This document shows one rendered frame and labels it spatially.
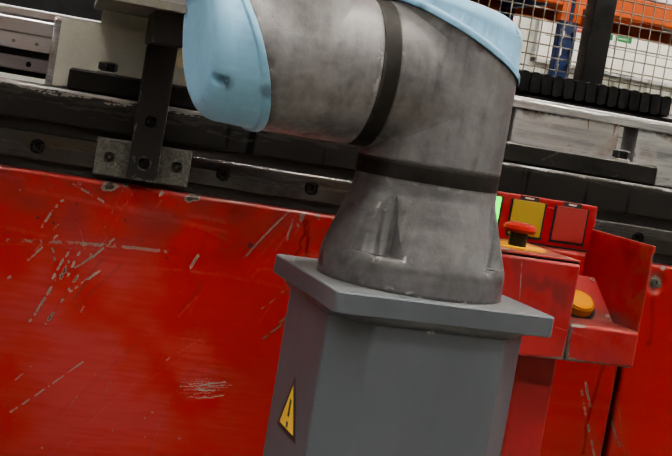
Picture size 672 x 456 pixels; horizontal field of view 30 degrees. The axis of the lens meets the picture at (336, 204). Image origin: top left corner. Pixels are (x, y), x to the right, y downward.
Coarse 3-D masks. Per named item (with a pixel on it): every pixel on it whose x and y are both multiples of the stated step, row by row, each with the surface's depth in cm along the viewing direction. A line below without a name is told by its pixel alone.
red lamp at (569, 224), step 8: (560, 208) 162; (568, 208) 163; (560, 216) 162; (568, 216) 163; (576, 216) 163; (584, 216) 163; (560, 224) 163; (568, 224) 163; (576, 224) 163; (584, 224) 164; (552, 232) 162; (560, 232) 163; (568, 232) 163; (576, 232) 163; (560, 240) 163; (568, 240) 163; (576, 240) 163
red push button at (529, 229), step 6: (510, 222) 151; (516, 222) 151; (504, 228) 152; (510, 228) 150; (516, 228) 150; (522, 228) 150; (528, 228) 150; (534, 228) 151; (510, 234) 152; (516, 234) 151; (522, 234) 151; (510, 240) 152; (516, 240) 151; (522, 240) 151; (522, 246) 151
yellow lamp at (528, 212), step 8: (520, 200) 161; (512, 208) 160; (520, 208) 161; (528, 208) 161; (536, 208) 161; (544, 208) 162; (512, 216) 160; (520, 216) 161; (528, 216) 161; (536, 216) 161; (536, 224) 162; (536, 232) 162
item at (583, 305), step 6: (576, 294) 156; (582, 294) 156; (576, 300) 155; (582, 300) 155; (588, 300) 156; (576, 306) 154; (582, 306) 154; (588, 306) 155; (576, 312) 154; (582, 312) 154; (588, 312) 154
